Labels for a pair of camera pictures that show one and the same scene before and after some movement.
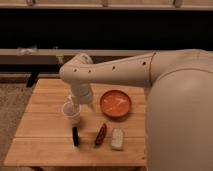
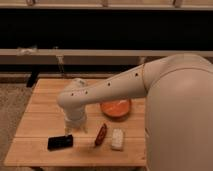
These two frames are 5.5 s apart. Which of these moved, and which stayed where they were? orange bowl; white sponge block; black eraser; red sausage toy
Moved: black eraser
Stayed: white sponge block; red sausage toy; orange bowl
